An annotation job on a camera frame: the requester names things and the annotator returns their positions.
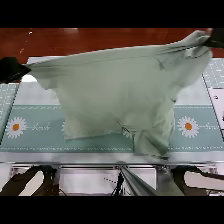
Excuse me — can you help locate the pale green T-shirt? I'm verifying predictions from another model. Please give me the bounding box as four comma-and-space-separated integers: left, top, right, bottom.
24, 29, 214, 158

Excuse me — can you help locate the black cable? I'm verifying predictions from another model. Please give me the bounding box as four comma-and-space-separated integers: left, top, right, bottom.
111, 171, 126, 197

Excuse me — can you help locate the silver frame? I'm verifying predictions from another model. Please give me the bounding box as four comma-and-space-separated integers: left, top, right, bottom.
0, 155, 224, 197

